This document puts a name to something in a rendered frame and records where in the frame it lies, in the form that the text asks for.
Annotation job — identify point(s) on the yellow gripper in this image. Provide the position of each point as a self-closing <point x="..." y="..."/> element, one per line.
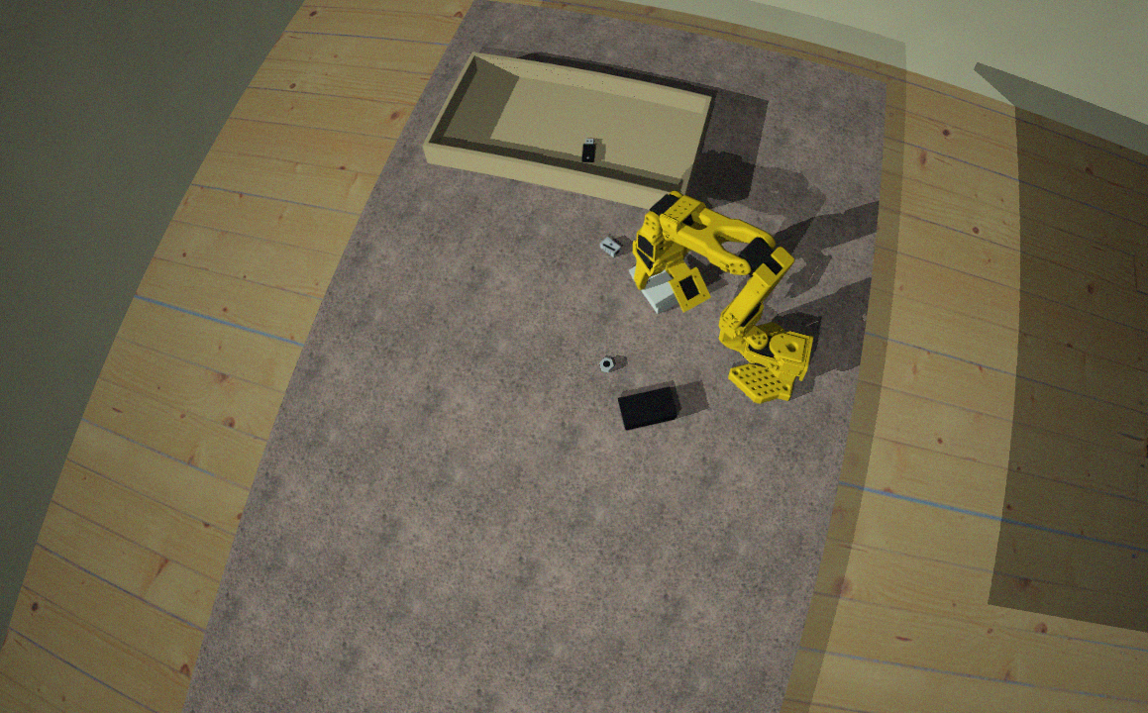
<point x="687" y="284"/>

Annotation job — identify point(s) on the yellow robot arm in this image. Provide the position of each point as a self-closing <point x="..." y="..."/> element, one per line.
<point x="768" y="344"/>

